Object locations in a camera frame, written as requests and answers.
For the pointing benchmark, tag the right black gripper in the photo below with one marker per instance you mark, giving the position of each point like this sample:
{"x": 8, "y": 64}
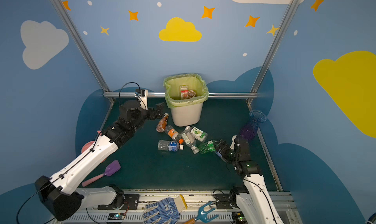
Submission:
{"x": 224, "y": 151}

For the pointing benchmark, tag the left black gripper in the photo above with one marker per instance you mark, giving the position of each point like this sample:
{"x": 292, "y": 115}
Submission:
{"x": 152, "y": 112}

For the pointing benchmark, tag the pink label square bottle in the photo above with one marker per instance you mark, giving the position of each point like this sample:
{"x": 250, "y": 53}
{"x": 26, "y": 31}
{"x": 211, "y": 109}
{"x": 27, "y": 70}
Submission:
{"x": 183, "y": 91}

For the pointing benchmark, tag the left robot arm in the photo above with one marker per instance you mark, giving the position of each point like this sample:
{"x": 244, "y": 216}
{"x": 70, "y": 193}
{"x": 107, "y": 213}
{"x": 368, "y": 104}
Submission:
{"x": 60, "y": 193}

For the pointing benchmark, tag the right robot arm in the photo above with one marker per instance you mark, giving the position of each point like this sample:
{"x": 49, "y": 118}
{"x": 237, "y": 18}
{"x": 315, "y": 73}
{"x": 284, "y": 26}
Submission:
{"x": 252, "y": 198}

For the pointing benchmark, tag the white plastic waste bin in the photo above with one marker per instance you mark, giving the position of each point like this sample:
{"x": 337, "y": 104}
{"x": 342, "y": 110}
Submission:
{"x": 187, "y": 115}

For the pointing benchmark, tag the green bin liner bag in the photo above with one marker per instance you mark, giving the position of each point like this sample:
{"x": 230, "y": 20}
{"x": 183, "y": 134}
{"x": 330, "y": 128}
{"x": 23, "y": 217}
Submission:
{"x": 172, "y": 90}

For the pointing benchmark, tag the green plastic bottle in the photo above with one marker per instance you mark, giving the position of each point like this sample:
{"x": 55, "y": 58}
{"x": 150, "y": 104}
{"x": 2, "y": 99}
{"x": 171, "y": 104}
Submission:
{"x": 209, "y": 146}

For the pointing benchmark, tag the brown Nescafe coffee bottle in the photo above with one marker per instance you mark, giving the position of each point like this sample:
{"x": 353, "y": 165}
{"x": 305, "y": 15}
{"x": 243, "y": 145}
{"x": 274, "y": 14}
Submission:
{"x": 162, "y": 123}

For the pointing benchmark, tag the green white label bottle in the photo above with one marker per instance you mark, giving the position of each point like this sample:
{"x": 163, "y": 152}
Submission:
{"x": 197, "y": 133}

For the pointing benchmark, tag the orange label clear bottle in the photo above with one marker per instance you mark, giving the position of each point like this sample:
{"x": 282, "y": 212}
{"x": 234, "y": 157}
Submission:
{"x": 174, "y": 135}

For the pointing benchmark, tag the clear bottle white label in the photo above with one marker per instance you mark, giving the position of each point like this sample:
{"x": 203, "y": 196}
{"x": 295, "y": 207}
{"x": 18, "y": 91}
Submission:
{"x": 189, "y": 140}

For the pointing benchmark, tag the blue label clear bottle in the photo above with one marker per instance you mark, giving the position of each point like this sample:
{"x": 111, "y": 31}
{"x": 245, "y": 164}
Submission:
{"x": 172, "y": 146}

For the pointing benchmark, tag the right controller board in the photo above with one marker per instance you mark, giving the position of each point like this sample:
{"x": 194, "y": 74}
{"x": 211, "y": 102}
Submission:
{"x": 238, "y": 218}

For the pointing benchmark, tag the controller board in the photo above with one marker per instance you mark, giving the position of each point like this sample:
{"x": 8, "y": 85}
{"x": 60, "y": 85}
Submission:
{"x": 116, "y": 217}
{"x": 238, "y": 218}

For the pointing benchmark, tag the purple pink toy shovel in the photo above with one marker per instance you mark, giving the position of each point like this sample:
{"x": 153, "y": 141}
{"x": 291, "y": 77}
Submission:
{"x": 109, "y": 171}

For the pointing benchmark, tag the teal garden hand fork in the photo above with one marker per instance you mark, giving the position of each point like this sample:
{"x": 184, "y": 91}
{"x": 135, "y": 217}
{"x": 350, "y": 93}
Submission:
{"x": 203, "y": 215}

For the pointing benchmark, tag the pink watering can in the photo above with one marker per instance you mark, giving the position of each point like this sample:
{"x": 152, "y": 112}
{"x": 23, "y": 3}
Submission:
{"x": 90, "y": 144}

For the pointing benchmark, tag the blue dotted work glove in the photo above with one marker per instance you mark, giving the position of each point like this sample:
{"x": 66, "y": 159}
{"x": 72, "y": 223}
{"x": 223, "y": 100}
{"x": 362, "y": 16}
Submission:
{"x": 165, "y": 211}

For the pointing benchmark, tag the left controller board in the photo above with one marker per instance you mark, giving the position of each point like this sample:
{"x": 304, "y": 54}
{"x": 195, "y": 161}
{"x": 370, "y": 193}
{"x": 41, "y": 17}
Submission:
{"x": 116, "y": 217}

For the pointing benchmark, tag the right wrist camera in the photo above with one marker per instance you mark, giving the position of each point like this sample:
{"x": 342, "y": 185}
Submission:
{"x": 232, "y": 147}

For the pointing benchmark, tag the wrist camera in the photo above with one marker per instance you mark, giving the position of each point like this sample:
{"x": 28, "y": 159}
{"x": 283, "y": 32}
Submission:
{"x": 232, "y": 147}
{"x": 141, "y": 95}

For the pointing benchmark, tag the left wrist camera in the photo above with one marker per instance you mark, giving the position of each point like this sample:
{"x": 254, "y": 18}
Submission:
{"x": 141, "y": 95}

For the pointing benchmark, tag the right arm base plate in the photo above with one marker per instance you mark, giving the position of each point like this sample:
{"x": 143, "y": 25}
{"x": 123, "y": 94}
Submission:
{"x": 222, "y": 201}

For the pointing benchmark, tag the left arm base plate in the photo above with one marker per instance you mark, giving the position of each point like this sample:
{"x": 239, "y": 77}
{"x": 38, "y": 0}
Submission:
{"x": 122, "y": 202}

